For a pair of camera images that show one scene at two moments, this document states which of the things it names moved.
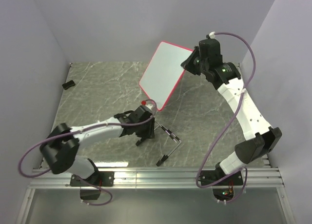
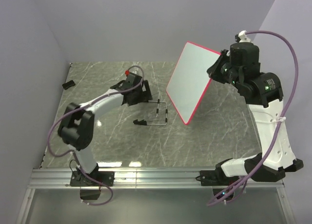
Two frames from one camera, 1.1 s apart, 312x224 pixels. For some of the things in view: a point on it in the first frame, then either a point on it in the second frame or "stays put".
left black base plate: (98, 178) stays put
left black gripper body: (145, 131) to (139, 96)
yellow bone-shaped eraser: (68, 84) stays put
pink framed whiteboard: (163, 73) to (190, 82)
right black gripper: (187, 64) to (213, 71)
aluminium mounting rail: (155, 178) stays put
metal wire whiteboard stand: (173, 136) to (158, 102)
